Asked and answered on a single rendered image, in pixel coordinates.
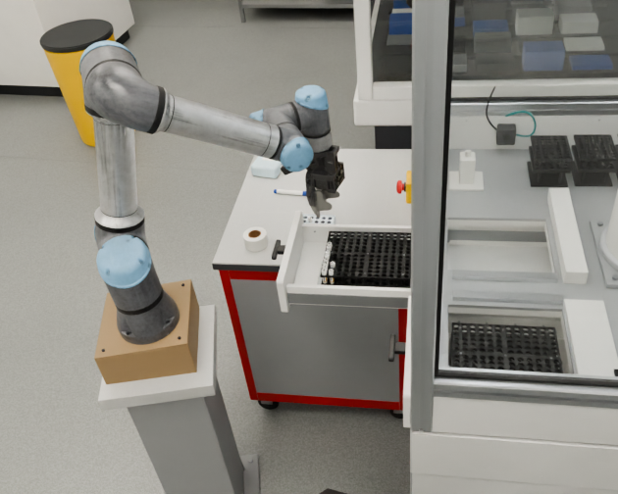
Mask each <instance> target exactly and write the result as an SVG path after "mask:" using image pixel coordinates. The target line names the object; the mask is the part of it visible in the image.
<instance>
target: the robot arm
mask: <svg viewBox="0 0 618 494"><path fill-rule="evenodd" d="M79 72H80V75H81V78H82V88H83V99H84V109H85V111H86V112H87V113H88V114H89V115H90V116H92V117H93V126H94V138H95V150H96V162H97V173H98V185H99V198H100V207H99V208H98V209H97V210H96V211H95V213H94V218H95V226H94V236H95V240H96V242H97V247H98V254H97V258H96V263H97V268H98V271H99V274H100V275H101V277H102V279H103V280H104V282H105V284H106V286H107V288H108V291H109V293H110V295H111V297H112V299H113V301H114V303H115V306H116V308H117V327H118V330H119V333H120V334H121V336H122V337H123V338H124V339H125V341H126V342H128V343H131V344H136V345H145V344H150V343H154V342H157V341H159V340H161V339H163V338H164V337H166V336H167V335H169V334H170V333H171V332H172V331H173V330H174V329H175V328H176V326H177V324H178V322H179V320H180V311H179V308H178V306H177V303H176V302H175V300H174V299H173V298H172V297H171V296H170V295H169V294H168V293H167V292H166V291H165V290H164V289H163V287H162V285H161V282H160V280H159V277H158V274H157V273H156V270H155V267H154V264H153V261H152V258H151V254H150V251H149V247H148V244H147V240H146V235H145V218H144V211H143V209H142V208H141V207H140V206H139V205H137V186H136V163H135V141H134V130H138V131H142V132H147V133H150V134H155V133H157V132H159V131H164V132H168V133H171V134H174V135H178V136H182V137H186V138H190V139H194V140H198V141H202V142H206V143H209V144H213V145H217V146H221V147H225V148H229V149H233V150H236V151H240V152H243V153H247V154H251V155H255V156H259V157H263V158H267V159H270V160H274V161H278V162H281V164H282V167H281V171H282V172H283V174H284V175H287V174H289V173H293V172H295V173H296V172H301V171H303V170H305V169H306V170H307V172H306V175H305V182H306V196H307V200H308V203H309V206H310V207H311V209H312V211H313V212H314V214H315V215H316V216H317V218H320V211H328V210H331V209H332V207H333V206H332V204H331V203H330V202H328V201H327V199H331V198H338V197H339V195H340V194H339V192H338V191H337V189H338V188H339V186H340V185H341V183H342V182H343V180H344V179H345V174H344V164H343V162H339V161H338V160H337V153H338V151H339V146H337V145H332V144H333V142H332V133H331V124H330V115H329V104H328V98H327V93H326V90H325V89H324V88H323V87H321V86H318V85H306V86H303V87H301V88H300V89H298V90H297V91H296V92H295V100H293V101H290V102H288V103H284V104H281V105H278V106H274V107H271V108H267V109H262V110H261V111H258V112H255V113H252V114H250V116H249V118H248V117H245V116H241V115H238V114H234V113H231V112H228V111H224V110H221V109H217V108H214V107H210V106H207V105H203V104H200V103H196V102H193V101H190V100H186V99H183V98H179V97H177V96H173V95H170V94H169V93H168V92H167V90H166V88H164V87H161V86H158V85H155V84H152V83H151V82H149V81H147V80H146V79H144V78H143V77H142V76H141V73H140V71H139V69H138V66H137V61H136V59H135V58H134V56H133V55H132V53H131V52H130V50H129V49H128V48H127V47H125V46H124V45H122V44H120V43H118V42H115V41H109V40H105V41H99V42H96V43H93V44H92V45H90V46H89V47H87V48H86V49H85V50H84V52H83V53H82V55H81V58H80V62H79ZM315 187H316V189H317V190H316V189H315Z"/></svg>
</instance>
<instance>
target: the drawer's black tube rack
mask: <svg viewBox="0 0 618 494"><path fill-rule="evenodd" d="M338 233H340V234H338ZM345 233H347V234H346V235H345ZM352 233H353V235H351V234H352ZM358 234H361V235H358ZM364 234H368V235H364ZM373 234H377V235H373ZM380 234H383V235H380ZM388 234H389V236H387V235H388ZM395 234H396V236H394V235H395ZM400 235H403V236H400ZM407 235H411V233H407V232H364V231H336V232H335V241H334V247H333V251H332V252H331V253H332V256H331V262H335V267H334V268H331V264H330V266H329V270H330V269H333V270H334V275H329V272H327V273H328V279H327V283H323V279H322V283H321V285H343V286H370V287H396V288H410V283H411V236H407ZM338 237H339V238H338ZM343 237H346V238H343ZM350 237H354V238H350ZM357 237H360V238H357ZM364 237H367V238H364ZM374 237H375V238H376V239H373V238H374ZM380 238H382V239H380ZM387 238H389V239H387ZM393 238H396V239H393ZM400 238H403V239H400ZM408 238H410V240H408ZM330 277H333V278H334V280H335V283H334V284H331V283H330Z"/></svg>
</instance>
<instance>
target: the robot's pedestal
mask: <svg viewBox="0 0 618 494"><path fill-rule="evenodd" d="M216 369H217V311H216V307H215V305H207V306H200V307H199V329H198V352H197V372H193V373H186V374H179V375H171V376H164V377H157V378H149V379H142V380H136V381H128V382H121V383H114V384H106V383H105V381H104V378H103V376H102V381H101V387H100V392H99V398H98V402H99V404H100V406H101V409H102V410H103V411H105V410H112V409H119V408H128V410H129V414H130V416H131V418H132V420H133V423H134V425H135V427H136V429H137V431H138V434H139V436H140V438H141V440H142V443H143V445H144V447H145V449H146V452H147V454H148V456H149V458H150V461H151V463H152V465H153V467H154V469H155V471H156V473H157V475H158V478H159V480H160V482H161V484H162V486H163V489H164V491H165V493H166V494H260V486H259V462H258V454H252V455H245V456H239V453H238V450H237V446H236V443H235V440H234V436H233V433H232V427H231V423H230V420H229V416H228V413H227V410H226V406H225V403H224V399H223V396H222V392H221V389H220V385H219V382H218V378H217V376H216Z"/></svg>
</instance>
